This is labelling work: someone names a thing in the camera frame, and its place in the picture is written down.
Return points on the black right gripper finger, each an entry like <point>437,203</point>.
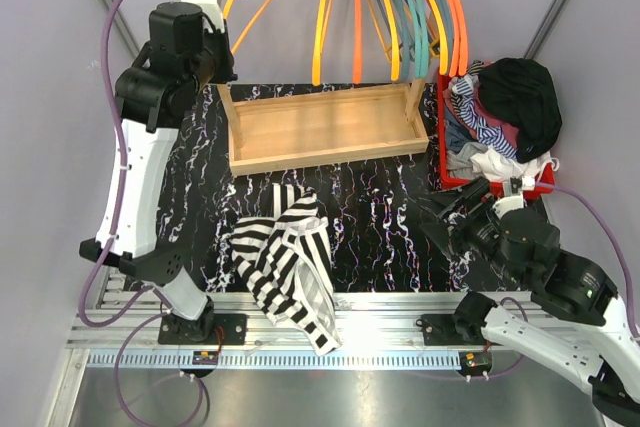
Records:
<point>438,234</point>
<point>443,203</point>

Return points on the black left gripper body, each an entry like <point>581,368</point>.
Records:
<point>213,64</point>

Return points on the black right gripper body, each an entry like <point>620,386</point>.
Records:
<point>478,228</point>

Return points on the maroon tank top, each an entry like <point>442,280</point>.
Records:
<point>509,131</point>

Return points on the blue white striped tank top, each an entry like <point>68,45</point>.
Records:
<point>462,94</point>

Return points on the black white striped tank top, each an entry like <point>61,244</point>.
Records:
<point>284,260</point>

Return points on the orange hanger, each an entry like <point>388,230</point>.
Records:
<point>357,42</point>

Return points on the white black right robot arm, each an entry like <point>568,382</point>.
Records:
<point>507,234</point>

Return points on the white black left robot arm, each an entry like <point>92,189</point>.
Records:
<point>189,49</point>

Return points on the red plastic bin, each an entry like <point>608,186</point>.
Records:
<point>462,160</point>

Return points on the wooden clothes rack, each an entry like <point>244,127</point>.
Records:
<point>328,127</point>

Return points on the pile of clothes in bin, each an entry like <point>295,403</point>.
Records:
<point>476,143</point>

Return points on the bundle of empty hangers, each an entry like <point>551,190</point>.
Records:
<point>432,30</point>

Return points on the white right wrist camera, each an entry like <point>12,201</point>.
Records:
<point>513,195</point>

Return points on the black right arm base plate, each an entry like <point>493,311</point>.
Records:
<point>454,329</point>

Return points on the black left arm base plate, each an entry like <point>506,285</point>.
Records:
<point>210,329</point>

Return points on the aluminium rail frame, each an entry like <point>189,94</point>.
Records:
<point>284,258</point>

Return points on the white slotted cable duct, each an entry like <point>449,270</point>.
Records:
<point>275,360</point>

